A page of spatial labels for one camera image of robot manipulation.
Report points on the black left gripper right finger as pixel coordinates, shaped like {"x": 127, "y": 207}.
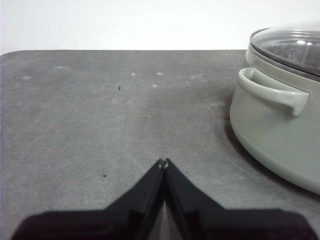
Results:
{"x": 225, "y": 225}

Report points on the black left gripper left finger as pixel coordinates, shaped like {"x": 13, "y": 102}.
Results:
{"x": 112, "y": 225}

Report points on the glass lid with green knob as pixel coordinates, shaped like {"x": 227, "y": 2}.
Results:
{"x": 287, "y": 42}

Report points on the sage green electric cooking pot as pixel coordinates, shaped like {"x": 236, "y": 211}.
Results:
{"x": 275, "y": 130}

